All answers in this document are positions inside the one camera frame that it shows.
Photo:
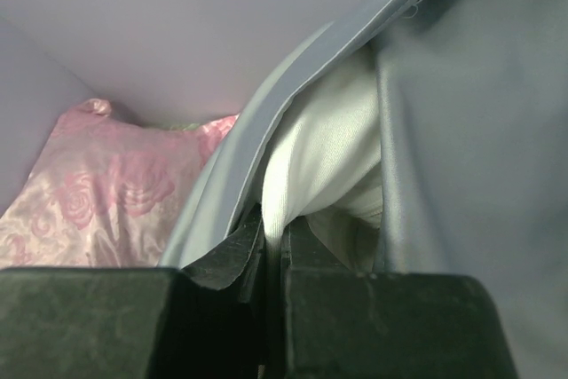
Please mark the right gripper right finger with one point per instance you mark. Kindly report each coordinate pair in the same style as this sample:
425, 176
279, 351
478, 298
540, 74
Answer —
343, 324

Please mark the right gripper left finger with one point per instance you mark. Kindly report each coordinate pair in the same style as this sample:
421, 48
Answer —
203, 321

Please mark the white pillow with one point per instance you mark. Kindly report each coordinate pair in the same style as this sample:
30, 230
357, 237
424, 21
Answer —
324, 163

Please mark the grey pillowcase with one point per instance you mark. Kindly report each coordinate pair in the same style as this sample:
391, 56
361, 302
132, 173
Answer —
473, 129

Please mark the pink satin rose pillow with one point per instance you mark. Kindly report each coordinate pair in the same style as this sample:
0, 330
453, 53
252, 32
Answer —
105, 193

